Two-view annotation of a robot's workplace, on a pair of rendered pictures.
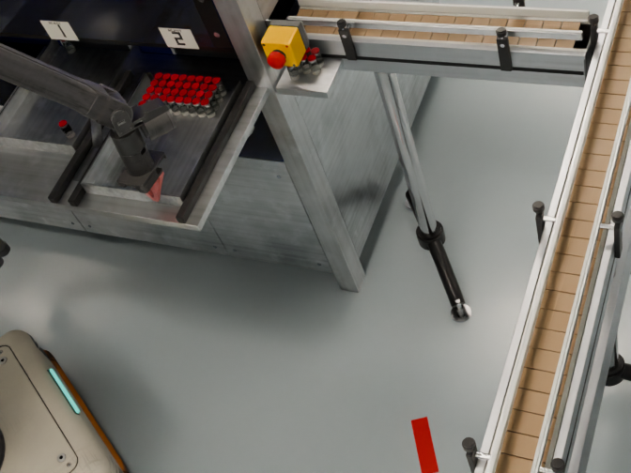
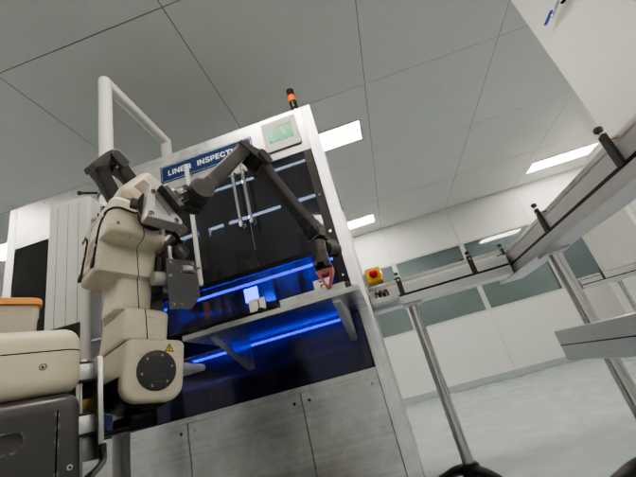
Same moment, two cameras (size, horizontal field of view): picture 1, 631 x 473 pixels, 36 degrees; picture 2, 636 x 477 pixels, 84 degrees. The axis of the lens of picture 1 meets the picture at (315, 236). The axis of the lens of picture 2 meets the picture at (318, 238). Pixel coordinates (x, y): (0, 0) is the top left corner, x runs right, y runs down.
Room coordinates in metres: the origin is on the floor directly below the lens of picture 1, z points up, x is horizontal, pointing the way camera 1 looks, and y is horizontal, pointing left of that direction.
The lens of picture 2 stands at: (0.38, 0.99, 0.58)
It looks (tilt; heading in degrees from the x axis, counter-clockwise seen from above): 22 degrees up; 326
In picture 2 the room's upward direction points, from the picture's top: 15 degrees counter-clockwise
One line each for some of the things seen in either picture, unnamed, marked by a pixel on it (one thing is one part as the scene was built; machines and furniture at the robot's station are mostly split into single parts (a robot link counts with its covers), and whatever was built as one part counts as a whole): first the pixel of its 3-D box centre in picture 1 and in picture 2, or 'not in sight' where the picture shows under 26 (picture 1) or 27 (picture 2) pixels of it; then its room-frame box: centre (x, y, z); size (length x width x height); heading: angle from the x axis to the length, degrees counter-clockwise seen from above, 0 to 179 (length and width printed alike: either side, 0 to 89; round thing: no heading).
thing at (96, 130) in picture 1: (86, 149); not in sight; (1.70, 0.40, 0.91); 0.14 x 0.03 x 0.06; 140
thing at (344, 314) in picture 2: not in sight; (345, 322); (1.61, 0.15, 0.80); 0.34 x 0.03 x 0.13; 140
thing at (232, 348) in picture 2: not in sight; (235, 354); (1.93, 0.53, 0.80); 0.34 x 0.03 x 0.13; 140
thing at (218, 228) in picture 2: not in sight; (209, 230); (2.15, 0.50, 1.51); 0.47 x 0.01 x 0.59; 50
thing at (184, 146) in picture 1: (163, 136); (321, 303); (1.65, 0.22, 0.90); 0.34 x 0.26 x 0.04; 141
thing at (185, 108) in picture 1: (178, 105); not in sight; (1.72, 0.17, 0.91); 0.18 x 0.02 x 0.05; 51
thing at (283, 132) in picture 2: not in sight; (280, 133); (1.80, 0.11, 1.96); 0.21 x 0.01 x 0.21; 50
